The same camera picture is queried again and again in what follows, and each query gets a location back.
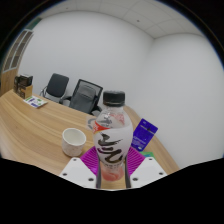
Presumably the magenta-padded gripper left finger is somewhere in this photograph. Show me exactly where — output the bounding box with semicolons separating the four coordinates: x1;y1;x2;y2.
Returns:
59;146;102;189

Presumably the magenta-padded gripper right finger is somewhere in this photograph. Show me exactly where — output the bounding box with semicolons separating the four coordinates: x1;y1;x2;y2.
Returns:
124;146;168;188

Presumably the pink drink bottle black cap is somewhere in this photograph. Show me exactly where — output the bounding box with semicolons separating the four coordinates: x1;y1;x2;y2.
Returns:
92;90;134;183

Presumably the white speckled cup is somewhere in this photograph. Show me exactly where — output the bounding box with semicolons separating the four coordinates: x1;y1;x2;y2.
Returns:
61;127;87;158

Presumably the purple hanging package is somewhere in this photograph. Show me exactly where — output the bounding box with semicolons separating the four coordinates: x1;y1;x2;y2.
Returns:
130;118;159;152

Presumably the grey mesh office chair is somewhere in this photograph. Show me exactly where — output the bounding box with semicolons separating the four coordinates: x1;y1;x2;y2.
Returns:
61;78;104;116

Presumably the white green leaflet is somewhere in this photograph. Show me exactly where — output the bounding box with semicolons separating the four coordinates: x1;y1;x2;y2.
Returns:
23;95;48;109

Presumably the black office chair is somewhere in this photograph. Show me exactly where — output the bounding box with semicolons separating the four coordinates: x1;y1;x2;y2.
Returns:
39;73;70;101

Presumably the brown box with dark items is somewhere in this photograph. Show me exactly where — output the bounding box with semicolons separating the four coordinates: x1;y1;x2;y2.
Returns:
13;73;34;99

